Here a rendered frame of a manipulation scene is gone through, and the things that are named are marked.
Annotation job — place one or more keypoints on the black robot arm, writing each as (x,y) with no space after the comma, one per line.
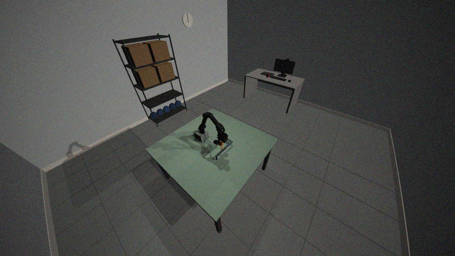
(219,127)

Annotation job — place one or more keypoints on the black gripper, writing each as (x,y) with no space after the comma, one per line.
(217,142)

